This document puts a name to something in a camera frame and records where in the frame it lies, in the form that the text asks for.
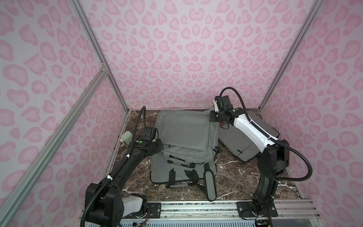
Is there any pale green tape dispenser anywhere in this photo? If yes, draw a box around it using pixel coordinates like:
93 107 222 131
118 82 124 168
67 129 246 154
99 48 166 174
119 131 133 146

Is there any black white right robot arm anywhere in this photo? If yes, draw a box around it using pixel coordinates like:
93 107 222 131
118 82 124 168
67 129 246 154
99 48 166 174
210 96 289 218

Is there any grey zippered laptop bag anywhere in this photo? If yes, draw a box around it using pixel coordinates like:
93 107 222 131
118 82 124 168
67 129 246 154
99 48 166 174
156 110 219 201

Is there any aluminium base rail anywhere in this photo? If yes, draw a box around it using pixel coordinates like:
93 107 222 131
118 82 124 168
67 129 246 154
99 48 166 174
76 200 324 227

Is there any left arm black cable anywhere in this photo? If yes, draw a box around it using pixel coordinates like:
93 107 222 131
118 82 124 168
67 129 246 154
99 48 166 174
80 106 147 227

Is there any dark grey laptop case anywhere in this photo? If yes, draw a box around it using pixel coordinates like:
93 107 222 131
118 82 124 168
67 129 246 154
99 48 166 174
218 111 279 163

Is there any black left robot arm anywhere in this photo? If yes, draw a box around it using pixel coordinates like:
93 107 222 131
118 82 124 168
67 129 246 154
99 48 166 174
79 126 164 227

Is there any flat grey laptop sleeve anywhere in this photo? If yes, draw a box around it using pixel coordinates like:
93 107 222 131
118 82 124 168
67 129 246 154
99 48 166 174
150 153 217 184

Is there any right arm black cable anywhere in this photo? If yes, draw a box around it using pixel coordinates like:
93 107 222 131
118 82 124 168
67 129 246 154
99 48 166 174
219 86 313 182

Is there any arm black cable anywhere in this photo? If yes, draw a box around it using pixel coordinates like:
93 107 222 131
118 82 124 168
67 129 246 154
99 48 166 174
80 106 147 227
219 86 313 182

